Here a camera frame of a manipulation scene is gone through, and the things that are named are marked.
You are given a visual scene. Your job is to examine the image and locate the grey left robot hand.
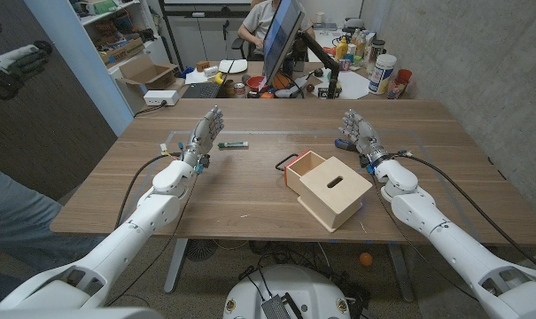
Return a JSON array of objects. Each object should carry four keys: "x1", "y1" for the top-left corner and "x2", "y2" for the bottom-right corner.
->
[{"x1": 181, "y1": 105, "x2": 225, "y2": 168}]

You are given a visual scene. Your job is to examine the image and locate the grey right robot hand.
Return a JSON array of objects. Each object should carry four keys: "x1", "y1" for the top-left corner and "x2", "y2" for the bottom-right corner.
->
[{"x1": 338, "y1": 108, "x2": 391, "y2": 167}]

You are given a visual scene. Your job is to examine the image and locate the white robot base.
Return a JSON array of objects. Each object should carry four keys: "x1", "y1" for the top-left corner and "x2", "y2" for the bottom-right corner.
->
[{"x1": 222, "y1": 264, "x2": 352, "y2": 319}]

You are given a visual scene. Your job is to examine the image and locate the wooden drawer with red front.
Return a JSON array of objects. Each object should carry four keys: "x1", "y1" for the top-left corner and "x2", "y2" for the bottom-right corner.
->
[{"x1": 275, "y1": 149, "x2": 327, "y2": 196}]

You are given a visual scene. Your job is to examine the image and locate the dark laptop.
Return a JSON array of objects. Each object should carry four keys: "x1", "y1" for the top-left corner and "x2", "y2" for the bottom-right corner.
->
[{"x1": 182, "y1": 82, "x2": 224, "y2": 99}]

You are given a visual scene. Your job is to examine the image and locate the white paper sheet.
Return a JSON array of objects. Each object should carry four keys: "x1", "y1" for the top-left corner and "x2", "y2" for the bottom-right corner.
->
[{"x1": 314, "y1": 69, "x2": 371, "y2": 100}]

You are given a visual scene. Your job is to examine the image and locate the white power box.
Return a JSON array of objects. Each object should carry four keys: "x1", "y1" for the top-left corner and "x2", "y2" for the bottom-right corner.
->
[{"x1": 143, "y1": 89, "x2": 181, "y2": 107}]

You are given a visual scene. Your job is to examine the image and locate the large white canister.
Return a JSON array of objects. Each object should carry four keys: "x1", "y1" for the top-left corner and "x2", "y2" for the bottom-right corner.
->
[{"x1": 368, "y1": 53, "x2": 398, "y2": 96}]

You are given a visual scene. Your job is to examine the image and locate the wooden box with slot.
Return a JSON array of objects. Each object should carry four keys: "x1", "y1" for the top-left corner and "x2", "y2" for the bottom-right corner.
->
[{"x1": 297, "y1": 155, "x2": 374, "y2": 234}]

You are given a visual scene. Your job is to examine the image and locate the red cup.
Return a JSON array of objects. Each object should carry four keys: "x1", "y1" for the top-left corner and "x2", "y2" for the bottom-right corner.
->
[{"x1": 395, "y1": 68, "x2": 414, "y2": 86}]

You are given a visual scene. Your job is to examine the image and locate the red bowl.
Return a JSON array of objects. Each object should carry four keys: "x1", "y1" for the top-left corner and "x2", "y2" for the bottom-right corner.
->
[{"x1": 245, "y1": 75, "x2": 267, "y2": 93}]

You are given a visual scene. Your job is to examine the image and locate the white plate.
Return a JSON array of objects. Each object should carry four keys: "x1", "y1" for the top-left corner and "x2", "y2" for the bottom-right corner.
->
[{"x1": 217, "y1": 58, "x2": 249, "y2": 74}]

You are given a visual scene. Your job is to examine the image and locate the open cardboard box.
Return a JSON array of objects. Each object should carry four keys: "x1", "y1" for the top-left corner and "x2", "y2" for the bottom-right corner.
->
[{"x1": 115, "y1": 53, "x2": 180, "y2": 91}]

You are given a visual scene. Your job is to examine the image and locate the black lidded jar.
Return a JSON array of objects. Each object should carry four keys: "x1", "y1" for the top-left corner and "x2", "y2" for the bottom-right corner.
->
[{"x1": 365, "y1": 39, "x2": 386, "y2": 74}]

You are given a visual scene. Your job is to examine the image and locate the yellow mustard bottle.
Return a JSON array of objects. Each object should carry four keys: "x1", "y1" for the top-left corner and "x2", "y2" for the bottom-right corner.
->
[{"x1": 334, "y1": 37, "x2": 349, "y2": 62}]

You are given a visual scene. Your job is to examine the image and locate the orange basketball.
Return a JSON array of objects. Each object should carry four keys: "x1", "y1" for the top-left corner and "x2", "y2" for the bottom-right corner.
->
[{"x1": 271, "y1": 73, "x2": 291, "y2": 91}]

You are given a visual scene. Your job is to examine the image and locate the printed cardboard box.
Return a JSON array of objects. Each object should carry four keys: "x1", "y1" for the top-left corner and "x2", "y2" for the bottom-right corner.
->
[{"x1": 99, "y1": 37, "x2": 145, "y2": 66}]

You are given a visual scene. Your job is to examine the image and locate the tilted computer monitor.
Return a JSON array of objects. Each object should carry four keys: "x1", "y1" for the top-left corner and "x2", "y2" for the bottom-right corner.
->
[{"x1": 262, "y1": 0, "x2": 306, "y2": 88}]

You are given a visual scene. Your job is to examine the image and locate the seated person in grey shirt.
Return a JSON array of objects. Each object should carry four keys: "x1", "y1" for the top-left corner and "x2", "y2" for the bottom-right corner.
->
[{"x1": 237, "y1": 0, "x2": 315, "y2": 61}]

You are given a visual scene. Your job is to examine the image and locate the grey table leg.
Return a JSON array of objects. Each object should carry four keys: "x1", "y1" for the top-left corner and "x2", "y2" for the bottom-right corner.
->
[
  {"x1": 163, "y1": 237, "x2": 190, "y2": 294},
  {"x1": 385, "y1": 242, "x2": 416, "y2": 304}
]

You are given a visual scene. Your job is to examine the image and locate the white shelf unit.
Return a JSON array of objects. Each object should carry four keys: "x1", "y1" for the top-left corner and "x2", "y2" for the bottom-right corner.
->
[{"x1": 67, "y1": 0, "x2": 174, "y2": 114}]

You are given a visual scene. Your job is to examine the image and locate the blue handled screwdriver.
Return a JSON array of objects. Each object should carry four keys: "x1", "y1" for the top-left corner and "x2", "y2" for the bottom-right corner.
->
[{"x1": 334, "y1": 138, "x2": 360, "y2": 153}]

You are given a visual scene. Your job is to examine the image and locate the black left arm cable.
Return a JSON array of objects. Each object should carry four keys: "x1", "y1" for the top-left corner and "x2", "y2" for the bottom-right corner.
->
[{"x1": 114, "y1": 152, "x2": 183, "y2": 230}]

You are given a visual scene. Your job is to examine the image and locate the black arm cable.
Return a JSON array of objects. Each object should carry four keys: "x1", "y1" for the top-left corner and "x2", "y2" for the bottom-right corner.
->
[
  {"x1": 114, "y1": 152, "x2": 183, "y2": 230},
  {"x1": 399, "y1": 150, "x2": 536, "y2": 274}
]

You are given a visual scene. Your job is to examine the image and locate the black metal rack frame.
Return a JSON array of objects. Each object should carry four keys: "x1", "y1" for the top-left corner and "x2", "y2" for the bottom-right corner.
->
[{"x1": 158, "y1": 0, "x2": 255, "y2": 72}]

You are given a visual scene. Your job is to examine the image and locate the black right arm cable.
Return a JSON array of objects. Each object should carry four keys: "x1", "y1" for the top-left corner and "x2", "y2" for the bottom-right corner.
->
[{"x1": 399, "y1": 150, "x2": 536, "y2": 274}]

